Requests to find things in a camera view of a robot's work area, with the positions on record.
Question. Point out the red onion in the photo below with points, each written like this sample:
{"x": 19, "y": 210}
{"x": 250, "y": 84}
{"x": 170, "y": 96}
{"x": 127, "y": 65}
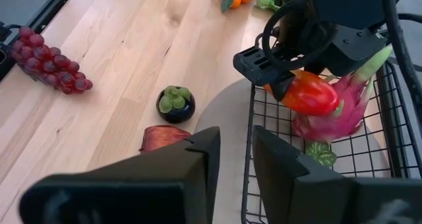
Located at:
{"x": 161, "y": 136}

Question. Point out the dark purple mangosteen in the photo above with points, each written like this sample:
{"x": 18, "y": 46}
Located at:
{"x": 178, "y": 113}

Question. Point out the pink dragon fruit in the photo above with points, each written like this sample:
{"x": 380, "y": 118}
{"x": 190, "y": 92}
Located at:
{"x": 343, "y": 122}

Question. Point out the small black device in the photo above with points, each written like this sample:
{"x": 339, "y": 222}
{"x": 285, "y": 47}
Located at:
{"x": 3, "y": 66}

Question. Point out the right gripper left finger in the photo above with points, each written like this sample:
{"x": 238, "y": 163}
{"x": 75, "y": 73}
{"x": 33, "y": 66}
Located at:
{"x": 132, "y": 191}

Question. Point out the red orange mango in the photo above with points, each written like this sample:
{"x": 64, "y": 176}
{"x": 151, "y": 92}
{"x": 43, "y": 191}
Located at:
{"x": 310, "y": 95}

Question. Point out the red grape bunch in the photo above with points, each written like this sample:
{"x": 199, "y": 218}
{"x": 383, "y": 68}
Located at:
{"x": 49, "y": 64}

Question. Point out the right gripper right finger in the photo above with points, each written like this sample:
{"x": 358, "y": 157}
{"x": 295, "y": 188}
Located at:
{"x": 329, "y": 197}

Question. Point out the small green veined leaf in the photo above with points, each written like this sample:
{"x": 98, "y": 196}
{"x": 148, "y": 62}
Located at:
{"x": 321, "y": 155}

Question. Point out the green romaine lettuce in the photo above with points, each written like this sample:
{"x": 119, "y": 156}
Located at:
{"x": 265, "y": 0}

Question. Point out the black table frame rail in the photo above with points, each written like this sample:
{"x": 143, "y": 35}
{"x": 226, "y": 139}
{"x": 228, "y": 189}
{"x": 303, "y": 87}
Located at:
{"x": 49, "y": 11}

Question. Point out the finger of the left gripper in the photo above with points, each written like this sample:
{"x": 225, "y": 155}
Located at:
{"x": 257, "y": 66}

